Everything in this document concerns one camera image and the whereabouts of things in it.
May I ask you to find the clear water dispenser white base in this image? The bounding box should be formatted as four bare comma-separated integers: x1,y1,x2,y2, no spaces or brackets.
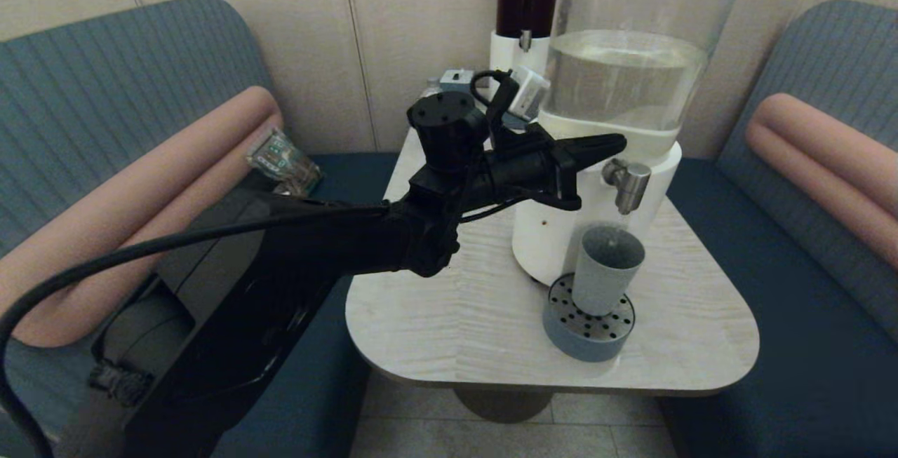
511,0,753,285

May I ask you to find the grey plastic cup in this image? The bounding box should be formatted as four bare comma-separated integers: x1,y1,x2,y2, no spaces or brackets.
572,225,646,317

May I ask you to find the blue-grey tissue box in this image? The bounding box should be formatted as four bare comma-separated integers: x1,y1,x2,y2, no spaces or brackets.
441,69,478,92

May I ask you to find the dark drink dispenser white base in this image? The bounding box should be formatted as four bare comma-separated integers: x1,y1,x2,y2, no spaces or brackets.
488,0,562,90

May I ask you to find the large blue perforated drip tray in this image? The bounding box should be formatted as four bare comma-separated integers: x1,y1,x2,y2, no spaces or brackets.
542,272,636,363

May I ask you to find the pink bolster on empty sofa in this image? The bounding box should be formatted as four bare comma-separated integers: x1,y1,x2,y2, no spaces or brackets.
744,93,898,273

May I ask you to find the clear snack packet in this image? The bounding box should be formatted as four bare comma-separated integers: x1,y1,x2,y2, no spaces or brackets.
247,128,324,197

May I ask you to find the pink bolster beside snack packet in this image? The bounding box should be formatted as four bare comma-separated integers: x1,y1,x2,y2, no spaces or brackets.
0,86,285,346

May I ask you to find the blue sofa with snack packet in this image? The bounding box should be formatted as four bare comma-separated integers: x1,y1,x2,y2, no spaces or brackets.
0,0,401,458

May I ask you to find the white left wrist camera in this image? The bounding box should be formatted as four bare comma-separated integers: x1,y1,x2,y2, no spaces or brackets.
507,67,551,122

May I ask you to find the beige gold table pedestal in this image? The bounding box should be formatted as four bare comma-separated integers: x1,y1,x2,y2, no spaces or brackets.
451,384,555,424

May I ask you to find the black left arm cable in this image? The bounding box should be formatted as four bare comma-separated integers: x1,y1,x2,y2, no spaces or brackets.
0,69,520,458

